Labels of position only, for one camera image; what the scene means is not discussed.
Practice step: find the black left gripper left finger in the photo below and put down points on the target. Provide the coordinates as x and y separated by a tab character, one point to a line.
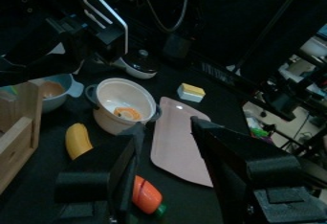
100	173

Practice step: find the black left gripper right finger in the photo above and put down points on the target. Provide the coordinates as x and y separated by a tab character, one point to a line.
238	157

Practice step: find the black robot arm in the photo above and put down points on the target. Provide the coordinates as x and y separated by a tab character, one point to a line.
26	26

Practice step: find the orange salmon sushi piece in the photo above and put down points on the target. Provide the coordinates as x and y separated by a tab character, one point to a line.
127	113

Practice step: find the yellow white sushi block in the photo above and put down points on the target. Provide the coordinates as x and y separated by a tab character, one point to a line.
191	92

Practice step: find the yellow toy banana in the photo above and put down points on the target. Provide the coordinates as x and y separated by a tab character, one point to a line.
78	140

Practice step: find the orange toy carrot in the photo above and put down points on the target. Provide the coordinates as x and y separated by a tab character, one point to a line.
147	197

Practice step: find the pink rectangular tray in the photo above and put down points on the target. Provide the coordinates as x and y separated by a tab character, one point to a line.
179	138

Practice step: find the cream toy cooking pot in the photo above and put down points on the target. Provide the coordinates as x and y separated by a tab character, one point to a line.
123	105

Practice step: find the light blue toy bowl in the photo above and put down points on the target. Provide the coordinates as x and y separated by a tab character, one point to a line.
58	90

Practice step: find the wooden crate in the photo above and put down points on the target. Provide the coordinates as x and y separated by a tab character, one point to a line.
16	132

